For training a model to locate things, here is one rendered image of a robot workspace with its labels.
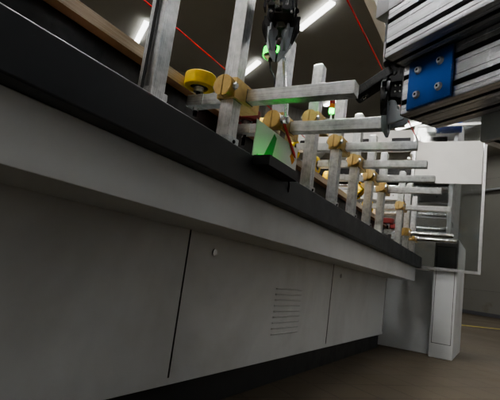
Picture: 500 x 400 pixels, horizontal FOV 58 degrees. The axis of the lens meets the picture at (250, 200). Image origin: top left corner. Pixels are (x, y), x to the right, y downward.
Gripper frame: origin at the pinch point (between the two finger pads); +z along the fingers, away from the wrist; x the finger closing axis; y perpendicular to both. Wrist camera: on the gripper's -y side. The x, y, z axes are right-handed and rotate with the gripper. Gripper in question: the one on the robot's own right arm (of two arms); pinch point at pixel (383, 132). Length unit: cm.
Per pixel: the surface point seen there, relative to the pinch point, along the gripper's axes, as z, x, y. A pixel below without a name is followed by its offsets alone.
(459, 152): -69, 247, -3
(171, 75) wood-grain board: -6, -31, -46
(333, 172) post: -1, 44, -28
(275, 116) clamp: -3.0, -8.5, -27.3
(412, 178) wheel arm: -12, 98, -10
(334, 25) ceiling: -492, 711, -293
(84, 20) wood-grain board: -6, -58, -46
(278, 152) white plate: 6.6, -6.2, -26.2
